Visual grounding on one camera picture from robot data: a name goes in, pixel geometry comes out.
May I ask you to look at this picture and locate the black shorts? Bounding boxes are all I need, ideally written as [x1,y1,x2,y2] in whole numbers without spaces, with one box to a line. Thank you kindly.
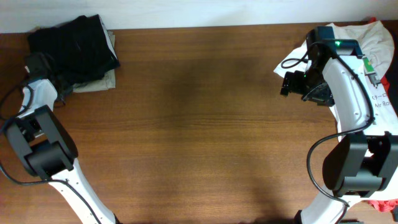
[27,14,121,94]

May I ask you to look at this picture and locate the white printed t-shirt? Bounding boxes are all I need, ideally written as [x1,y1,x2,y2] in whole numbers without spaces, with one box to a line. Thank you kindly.
[273,20,398,200]

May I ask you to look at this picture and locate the red garment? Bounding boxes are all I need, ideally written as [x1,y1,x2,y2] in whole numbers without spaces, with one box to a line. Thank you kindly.
[366,17,398,213]

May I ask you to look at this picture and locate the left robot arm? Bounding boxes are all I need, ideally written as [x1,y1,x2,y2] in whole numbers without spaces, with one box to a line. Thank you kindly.
[1,53,119,223]

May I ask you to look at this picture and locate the folded khaki pants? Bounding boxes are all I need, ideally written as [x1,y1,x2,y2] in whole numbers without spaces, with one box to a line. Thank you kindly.
[30,24,116,93]

